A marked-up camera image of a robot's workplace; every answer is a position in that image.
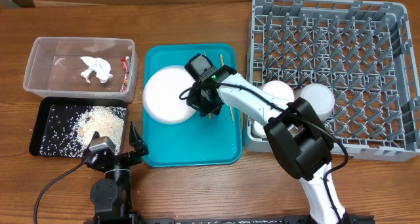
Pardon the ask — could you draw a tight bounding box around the white rice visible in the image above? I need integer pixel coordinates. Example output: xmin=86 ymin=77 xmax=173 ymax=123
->
xmin=39 ymin=104 xmax=127 ymax=158

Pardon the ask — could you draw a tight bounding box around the wooden chopstick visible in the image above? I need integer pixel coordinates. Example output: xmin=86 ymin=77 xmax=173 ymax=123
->
xmin=220 ymin=54 xmax=234 ymax=122
xmin=203 ymin=51 xmax=213 ymax=120

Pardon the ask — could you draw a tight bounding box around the white round plate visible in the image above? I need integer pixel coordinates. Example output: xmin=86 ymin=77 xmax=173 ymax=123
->
xmin=142 ymin=65 xmax=196 ymax=125

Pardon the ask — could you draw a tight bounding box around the white napkin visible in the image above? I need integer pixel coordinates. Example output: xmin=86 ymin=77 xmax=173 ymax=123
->
xmin=80 ymin=56 xmax=113 ymax=83

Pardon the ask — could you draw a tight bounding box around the white pink bowl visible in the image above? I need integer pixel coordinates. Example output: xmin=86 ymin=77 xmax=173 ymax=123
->
xmin=261 ymin=80 xmax=295 ymax=102

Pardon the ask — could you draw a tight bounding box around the red snack wrapper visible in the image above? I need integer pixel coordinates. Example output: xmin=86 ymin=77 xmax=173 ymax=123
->
xmin=120 ymin=56 xmax=131 ymax=92

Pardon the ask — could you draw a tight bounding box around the grey bowl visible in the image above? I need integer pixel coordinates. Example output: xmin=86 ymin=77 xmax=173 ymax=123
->
xmin=295 ymin=83 xmax=335 ymax=122

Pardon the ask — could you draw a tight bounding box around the white paper cup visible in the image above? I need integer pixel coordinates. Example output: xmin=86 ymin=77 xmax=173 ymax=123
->
xmin=251 ymin=120 xmax=266 ymax=139

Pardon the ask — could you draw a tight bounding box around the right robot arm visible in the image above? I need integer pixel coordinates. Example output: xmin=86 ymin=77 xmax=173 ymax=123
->
xmin=179 ymin=54 xmax=349 ymax=223

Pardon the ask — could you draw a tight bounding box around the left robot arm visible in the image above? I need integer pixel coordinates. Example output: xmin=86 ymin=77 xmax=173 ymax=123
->
xmin=82 ymin=123 xmax=149 ymax=223

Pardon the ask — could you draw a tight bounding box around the grey dishwasher rack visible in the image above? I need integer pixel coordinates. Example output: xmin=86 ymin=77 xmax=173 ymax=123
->
xmin=247 ymin=0 xmax=419 ymax=162

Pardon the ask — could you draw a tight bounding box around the black tray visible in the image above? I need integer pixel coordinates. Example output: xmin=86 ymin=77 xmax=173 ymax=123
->
xmin=29 ymin=97 xmax=128 ymax=156

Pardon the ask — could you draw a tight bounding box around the teal serving tray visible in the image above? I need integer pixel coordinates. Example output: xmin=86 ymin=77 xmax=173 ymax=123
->
xmin=142 ymin=43 xmax=243 ymax=168

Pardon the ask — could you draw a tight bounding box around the clear plastic bin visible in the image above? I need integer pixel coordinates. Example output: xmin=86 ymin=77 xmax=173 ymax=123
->
xmin=23 ymin=37 xmax=138 ymax=102

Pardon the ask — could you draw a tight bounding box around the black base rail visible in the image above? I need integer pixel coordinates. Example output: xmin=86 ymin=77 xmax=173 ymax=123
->
xmin=84 ymin=214 xmax=375 ymax=224

